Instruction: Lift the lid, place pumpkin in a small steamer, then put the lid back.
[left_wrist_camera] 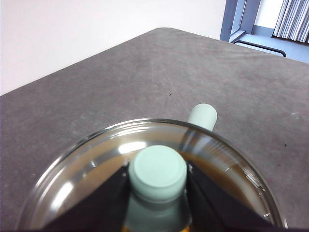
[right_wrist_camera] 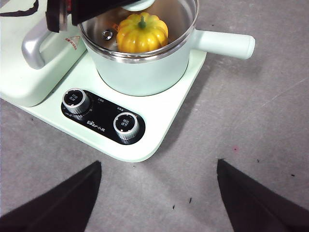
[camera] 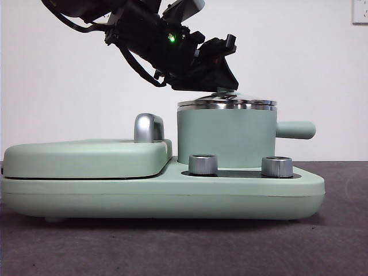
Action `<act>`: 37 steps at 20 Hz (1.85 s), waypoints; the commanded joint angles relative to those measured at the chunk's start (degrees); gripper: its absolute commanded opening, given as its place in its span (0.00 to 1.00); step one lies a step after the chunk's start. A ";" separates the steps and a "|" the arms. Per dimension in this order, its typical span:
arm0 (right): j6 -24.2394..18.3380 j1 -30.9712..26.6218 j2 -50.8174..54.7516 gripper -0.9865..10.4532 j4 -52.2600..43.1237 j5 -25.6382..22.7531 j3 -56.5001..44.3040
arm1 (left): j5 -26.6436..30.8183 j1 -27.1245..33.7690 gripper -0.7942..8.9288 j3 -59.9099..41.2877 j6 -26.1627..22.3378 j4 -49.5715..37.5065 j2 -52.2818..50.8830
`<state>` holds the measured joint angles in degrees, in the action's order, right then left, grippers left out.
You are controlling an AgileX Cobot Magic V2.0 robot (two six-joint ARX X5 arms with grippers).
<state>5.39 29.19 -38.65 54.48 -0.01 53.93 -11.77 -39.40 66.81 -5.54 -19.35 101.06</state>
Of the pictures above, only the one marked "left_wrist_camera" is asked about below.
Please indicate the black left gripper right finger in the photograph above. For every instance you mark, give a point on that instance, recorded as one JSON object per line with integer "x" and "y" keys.
{"x": 217, "y": 205}

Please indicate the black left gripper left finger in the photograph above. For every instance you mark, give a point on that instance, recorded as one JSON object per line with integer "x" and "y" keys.
{"x": 101, "y": 207}

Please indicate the glass pot lid green knob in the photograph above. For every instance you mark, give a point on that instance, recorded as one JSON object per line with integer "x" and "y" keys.
{"x": 158, "y": 169}

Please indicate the black metal tube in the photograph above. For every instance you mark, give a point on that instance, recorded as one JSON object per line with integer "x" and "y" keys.
{"x": 265, "y": 47}

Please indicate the striped grey curtain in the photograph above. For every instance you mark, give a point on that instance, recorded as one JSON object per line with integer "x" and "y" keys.
{"x": 293, "y": 19}

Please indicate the blue-grey door frame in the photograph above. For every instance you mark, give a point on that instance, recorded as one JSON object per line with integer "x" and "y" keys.
{"x": 228, "y": 19}

